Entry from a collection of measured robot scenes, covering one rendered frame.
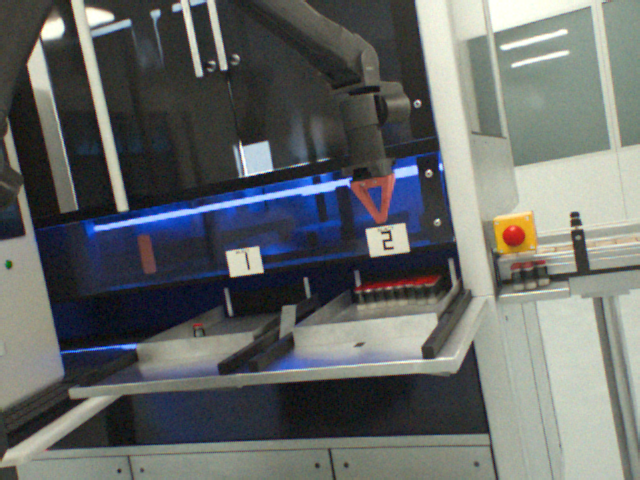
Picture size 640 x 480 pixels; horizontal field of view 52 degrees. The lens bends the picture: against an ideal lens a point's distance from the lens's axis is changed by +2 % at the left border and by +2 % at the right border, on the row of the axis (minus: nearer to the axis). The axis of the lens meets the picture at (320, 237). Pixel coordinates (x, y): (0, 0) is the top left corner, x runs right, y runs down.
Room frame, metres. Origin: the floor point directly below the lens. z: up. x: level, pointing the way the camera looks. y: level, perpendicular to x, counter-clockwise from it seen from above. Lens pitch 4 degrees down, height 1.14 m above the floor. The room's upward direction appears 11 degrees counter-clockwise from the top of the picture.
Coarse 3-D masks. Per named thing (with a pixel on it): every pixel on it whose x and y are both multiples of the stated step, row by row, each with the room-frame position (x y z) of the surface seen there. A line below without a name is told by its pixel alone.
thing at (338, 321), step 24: (456, 288) 1.25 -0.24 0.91; (336, 312) 1.34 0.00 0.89; (360, 312) 1.33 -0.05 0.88; (384, 312) 1.28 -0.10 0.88; (408, 312) 1.24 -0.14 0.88; (432, 312) 1.20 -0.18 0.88; (312, 336) 1.12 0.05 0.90; (336, 336) 1.10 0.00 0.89; (360, 336) 1.09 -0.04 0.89; (384, 336) 1.07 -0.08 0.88; (408, 336) 1.06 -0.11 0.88
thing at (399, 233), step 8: (400, 224) 1.32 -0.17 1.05; (368, 232) 1.34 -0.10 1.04; (376, 232) 1.33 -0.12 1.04; (392, 232) 1.32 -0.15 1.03; (400, 232) 1.32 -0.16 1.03; (368, 240) 1.34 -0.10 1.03; (376, 240) 1.34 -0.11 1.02; (400, 240) 1.32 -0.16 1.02; (376, 248) 1.34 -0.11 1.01; (400, 248) 1.32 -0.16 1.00; (408, 248) 1.31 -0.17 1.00; (376, 256) 1.34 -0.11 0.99
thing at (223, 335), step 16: (304, 304) 1.40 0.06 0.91; (192, 320) 1.44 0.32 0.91; (208, 320) 1.50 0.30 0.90; (224, 320) 1.54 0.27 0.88; (240, 320) 1.50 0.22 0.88; (256, 320) 1.46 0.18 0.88; (272, 320) 1.25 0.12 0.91; (160, 336) 1.33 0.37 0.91; (176, 336) 1.38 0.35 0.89; (192, 336) 1.41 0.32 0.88; (208, 336) 1.20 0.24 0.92; (224, 336) 1.19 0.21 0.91; (240, 336) 1.17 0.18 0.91; (256, 336) 1.18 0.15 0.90; (144, 352) 1.25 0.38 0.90; (160, 352) 1.24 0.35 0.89; (176, 352) 1.23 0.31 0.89; (192, 352) 1.21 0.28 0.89; (208, 352) 1.20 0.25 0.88; (224, 352) 1.19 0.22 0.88
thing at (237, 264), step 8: (248, 248) 1.45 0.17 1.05; (256, 248) 1.44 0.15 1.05; (232, 256) 1.46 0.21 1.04; (240, 256) 1.46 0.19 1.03; (248, 256) 1.45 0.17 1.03; (256, 256) 1.44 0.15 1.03; (232, 264) 1.46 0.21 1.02; (240, 264) 1.46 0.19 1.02; (256, 264) 1.44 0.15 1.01; (232, 272) 1.47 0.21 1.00; (240, 272) 1.46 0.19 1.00; (248, 272) 1.45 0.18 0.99; (256, 272) 1.44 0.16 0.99
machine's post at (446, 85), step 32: (416, 0) 1.28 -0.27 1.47; (448, 0) 1.28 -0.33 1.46; (448, 32) 1.26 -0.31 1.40; (448, 64) 1.26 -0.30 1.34; (448, 96) 1.27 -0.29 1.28; (448, 128) 1.27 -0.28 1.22; (448, 160) 1.27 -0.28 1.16; (448, 192) 1.28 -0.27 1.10; (480, 192) 1.30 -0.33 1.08; (480, 224) 1.26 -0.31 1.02; (480, 256) 1.26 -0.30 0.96; (480, 288) 1.27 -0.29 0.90; (480, 352) 1.27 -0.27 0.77; (480, 384) 1.28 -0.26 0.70; (512, 384) 1.28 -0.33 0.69; (512, 416) 1.26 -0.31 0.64; (512, 448) 1.26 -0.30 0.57
